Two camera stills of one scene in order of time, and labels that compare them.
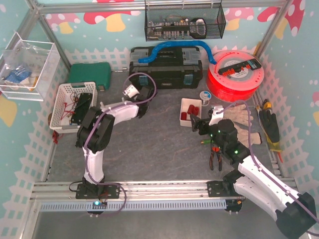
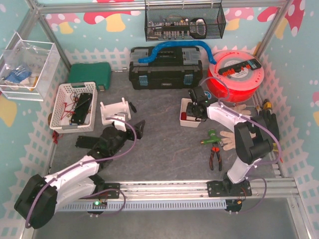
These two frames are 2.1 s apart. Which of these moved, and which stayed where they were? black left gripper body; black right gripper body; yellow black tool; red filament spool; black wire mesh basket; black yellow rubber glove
Moved: black left gripper body; black right gripper body
Stayed: red filament spool; yellow black tool; black wire mesh basket; black yellow rubber glove
